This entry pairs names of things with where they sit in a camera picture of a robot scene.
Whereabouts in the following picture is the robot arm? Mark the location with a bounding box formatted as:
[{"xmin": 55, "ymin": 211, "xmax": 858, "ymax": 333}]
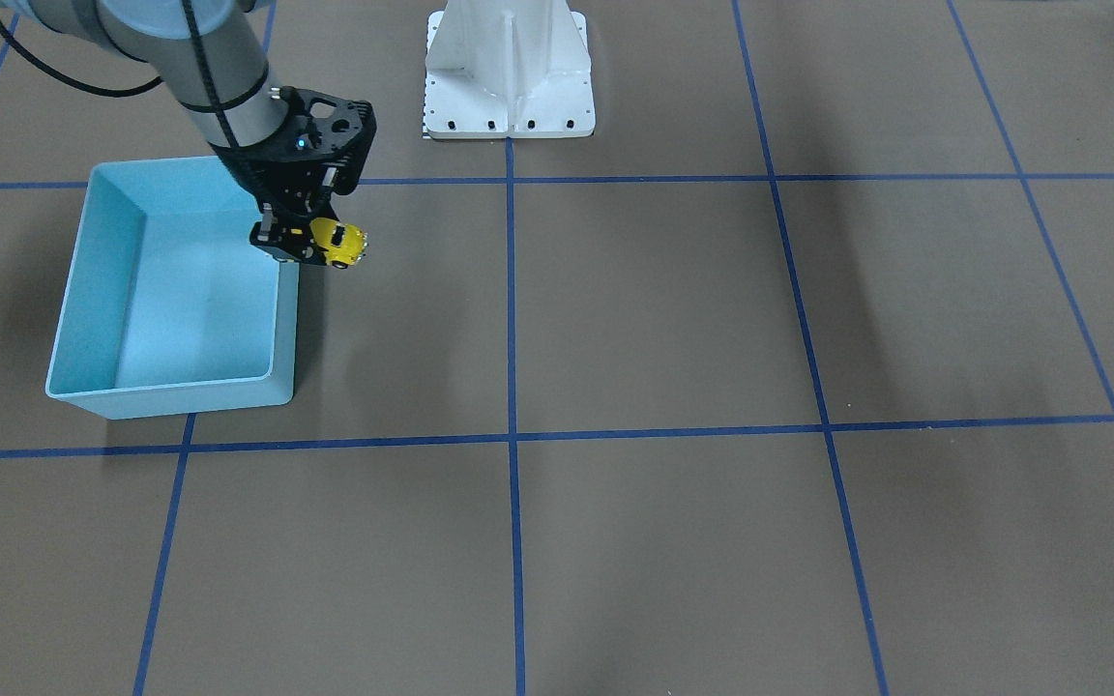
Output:
[{"xmin": 6, "ymin": 1, "xmax": 377, "ymax": 269}]

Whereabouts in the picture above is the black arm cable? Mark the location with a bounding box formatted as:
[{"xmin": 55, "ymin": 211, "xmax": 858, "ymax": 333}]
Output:
[{"xmin": 0, "ymin": 0, "xmax": 250, "ymax": 185}]

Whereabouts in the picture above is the light blue plastic bin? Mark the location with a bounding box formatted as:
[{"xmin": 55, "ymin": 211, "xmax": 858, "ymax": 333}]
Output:
[{"xmin": 43, "ymin": 156, "xmax": 299, "ymax": 420}]

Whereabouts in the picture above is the white pedestal column base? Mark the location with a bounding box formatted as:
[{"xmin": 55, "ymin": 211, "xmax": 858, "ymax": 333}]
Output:
[{"xmin": 422, "ymin": 1, "xmax": 597, "ymax": 140}]

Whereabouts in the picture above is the yellow beetle toy car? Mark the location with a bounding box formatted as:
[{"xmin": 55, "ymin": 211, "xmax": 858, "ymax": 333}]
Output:
[{"xmin": 310, "ymin": 217, "xmax": 368, "ymax": 269}]

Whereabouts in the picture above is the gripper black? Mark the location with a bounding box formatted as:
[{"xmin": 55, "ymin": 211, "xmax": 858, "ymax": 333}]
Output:
[{"xmin": 222, "ymin": 147, "xmax": 360, "ymax": 264}]

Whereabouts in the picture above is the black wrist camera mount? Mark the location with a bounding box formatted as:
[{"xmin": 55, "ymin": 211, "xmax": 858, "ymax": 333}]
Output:
[{"xmin": 267, "ymin": 85, "xmax": 377, "ymax": 170}]

